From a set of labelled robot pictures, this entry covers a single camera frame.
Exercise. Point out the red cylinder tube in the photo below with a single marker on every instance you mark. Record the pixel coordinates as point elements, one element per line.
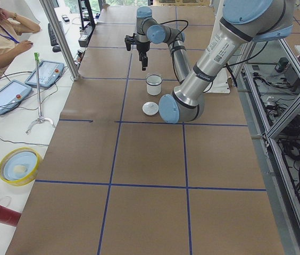
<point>9,217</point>

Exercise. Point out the aluminium frame post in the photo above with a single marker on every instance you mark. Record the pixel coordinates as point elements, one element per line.
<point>60,37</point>

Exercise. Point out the green handled reacher grabber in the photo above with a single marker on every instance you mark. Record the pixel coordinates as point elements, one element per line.
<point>41,119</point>

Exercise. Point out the far teach pendant tablet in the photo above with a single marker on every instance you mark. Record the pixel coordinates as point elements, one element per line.
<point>49,72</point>

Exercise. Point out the white enamel mug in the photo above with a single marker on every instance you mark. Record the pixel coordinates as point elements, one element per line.
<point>153,90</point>

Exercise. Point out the black computer keyboard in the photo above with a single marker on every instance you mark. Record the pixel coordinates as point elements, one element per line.
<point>52,37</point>

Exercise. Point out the teach pendant tablet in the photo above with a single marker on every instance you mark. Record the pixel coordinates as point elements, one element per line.
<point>12,94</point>
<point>49,72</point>

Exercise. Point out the near teach pendant tablet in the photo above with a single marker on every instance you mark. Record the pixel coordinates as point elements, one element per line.
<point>12,94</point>

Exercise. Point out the black computer mouse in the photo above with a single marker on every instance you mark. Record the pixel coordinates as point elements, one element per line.
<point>56,49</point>

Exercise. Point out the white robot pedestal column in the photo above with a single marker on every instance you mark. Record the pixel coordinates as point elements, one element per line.
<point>220,83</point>

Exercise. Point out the yellow tape roll with dish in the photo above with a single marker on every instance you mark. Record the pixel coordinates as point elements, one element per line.
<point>20,166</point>

